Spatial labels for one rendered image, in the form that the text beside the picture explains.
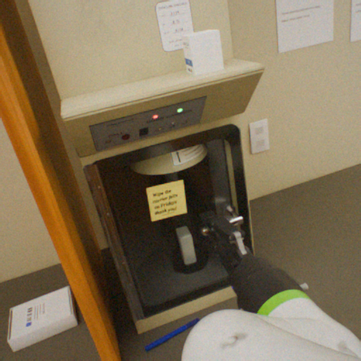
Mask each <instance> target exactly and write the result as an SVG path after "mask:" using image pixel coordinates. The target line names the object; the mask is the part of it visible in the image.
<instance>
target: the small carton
mask: <svg viewBox="0 0 361 361"><path fill-rule="evenodd" d="M181 39H182V44H183V53H184V57H185V66H187V71H188V73H189V74H191V75H193V76H196V75H203V74H207V73H209V72H214V71H219V70H223V69H224V60H223V54H222V47H221V41H220V34H219V30H204V31H200V32H193V33H189V34H185V35H181Z"/></svg>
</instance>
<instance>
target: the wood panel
mask: <svg viewBox="0 0 361 361"><path fill-rule="evenodd" d="M0 118H1V120H2V122H3V124H4V127H5V129H6V132H7V135H8V137H9V140H10V141H11V145H12V147H13V150H14V152H15V153H16V156H17V158H18V161H19V163H20V167H21V169H22V170H23V173H24V176H25V179H26V181H27V184H28V185H29V186H30V190H31V192H32V195H33V197H34V199H35V203H36V205H37V208H38V210H39V212H40V213H41V215H42V218H43V221H44V223H45V226H46V228H47V231H48V233H49V236H50V238H51V241H52V242H53V244H54V247H55V249H56V253H57V255H58V256H59V259H60V262H61V265H62V267H63V270H64V271H65V273H66V276H67V278H68V281H69V283H70V285H71V289H72V291H73V294H74V296H75V298H76V299H77V301H78V304H79V306H80V309H81V312H82V315H83V317H84V319H85V322H86V324H87V326H88V328H89V330H90V333H91V335H92V339H93V341H94V344H95V345H96V348H97V350H98V353H99V354H100V357H101V359H102V361H121V356H120V352H119V347H118V340H117V335H116V328H115V323H114V316H113V315H112V311H111V303H110V299H109V292H108V287H107V282H106V275H105V270H104V263H103V258H102V255H101V250H100V247H99V243H98V241H97V238H96V235H95V232H94V229H93V226H92V222H91V221H90V218H89V216H88V213H87V209H86V206H85V203H84V200H83V198H82V194H81V191H80V187H78V183H77V181H76V179H75V174H74V172H73V168H72V165H71V162H70V159H69V157H68V153H67V152H66V148H65V146H64V144H63V140H62V137H61V134H60V131H59V127H58V125H57V122H56V119H55V115H54V114H53V111H52V109H51V105H50V103H49V99H48V96H47V92H46V90H45V88H44V84H43V81H42V77H41V75H40V73H39V71H38V68H37V64H36V62H35V58H34V55H33V52H32V50H31V47H30V43H29V40H28V38H27V34H26V32H25V30H24V27H23V24H22V21H21V19H20V15H19V12H18V9H17V6H16V2H15V0H0Z"/></svg>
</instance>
